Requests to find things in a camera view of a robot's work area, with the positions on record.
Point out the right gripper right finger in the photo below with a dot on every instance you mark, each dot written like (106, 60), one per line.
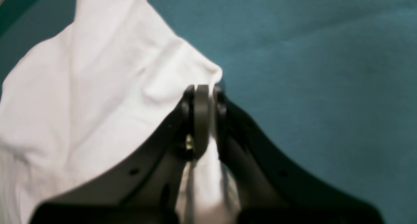
(273, 189)

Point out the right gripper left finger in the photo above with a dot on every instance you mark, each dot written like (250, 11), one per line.
(143, 188)

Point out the white T-shirt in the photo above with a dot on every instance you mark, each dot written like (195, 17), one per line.
(79, 103)

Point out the teal table cloth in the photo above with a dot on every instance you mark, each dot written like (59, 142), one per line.
(331, 82)

